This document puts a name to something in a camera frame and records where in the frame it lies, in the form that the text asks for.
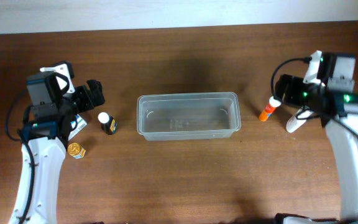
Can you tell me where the clear plastic container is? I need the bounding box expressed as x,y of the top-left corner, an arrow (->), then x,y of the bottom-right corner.
137,92 -> 241,141

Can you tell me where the dark bottle white cap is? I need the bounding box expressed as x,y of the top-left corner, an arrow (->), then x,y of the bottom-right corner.
98,112 -> 117,135

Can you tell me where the orange tube white cap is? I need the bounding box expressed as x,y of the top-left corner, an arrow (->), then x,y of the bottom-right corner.
259,96 -> 282,122

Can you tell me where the white Panadol box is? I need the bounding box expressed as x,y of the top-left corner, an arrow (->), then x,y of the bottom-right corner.
68,115 -> 88,141

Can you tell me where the gold lid small jar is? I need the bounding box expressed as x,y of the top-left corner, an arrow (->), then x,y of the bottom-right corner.
67,142 -> 86,159

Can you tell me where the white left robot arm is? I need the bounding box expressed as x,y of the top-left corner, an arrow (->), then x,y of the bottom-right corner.
9,76 -> 105,223

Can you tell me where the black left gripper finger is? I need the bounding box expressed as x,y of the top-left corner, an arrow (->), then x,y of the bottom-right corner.
86,91 -> 105,110
86,80 -> 102,93

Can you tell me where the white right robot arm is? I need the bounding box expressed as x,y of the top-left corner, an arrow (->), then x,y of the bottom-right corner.
270,74 -> 358,223

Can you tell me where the white calamine lotion bottle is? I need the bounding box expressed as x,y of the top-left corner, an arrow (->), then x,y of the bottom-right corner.
286,109 -> 313,133

